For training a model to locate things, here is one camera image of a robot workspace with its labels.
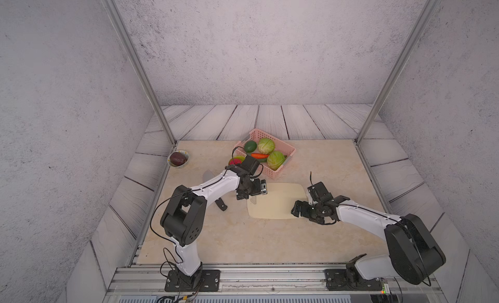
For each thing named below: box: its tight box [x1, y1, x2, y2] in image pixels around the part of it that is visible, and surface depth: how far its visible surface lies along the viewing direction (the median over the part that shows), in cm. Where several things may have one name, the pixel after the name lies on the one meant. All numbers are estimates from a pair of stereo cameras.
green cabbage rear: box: [257, 137, 275, 155], surface depth 113 cm
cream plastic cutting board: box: [246, 182, 308, 220], surface depth 101 cm
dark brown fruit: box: [169, 151, 188, 166], surface depth 107 cm
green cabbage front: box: [267, 150, 286, 172], surface depth 104 cm
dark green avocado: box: [244, 140, 258, 153], surface depth 117 cm
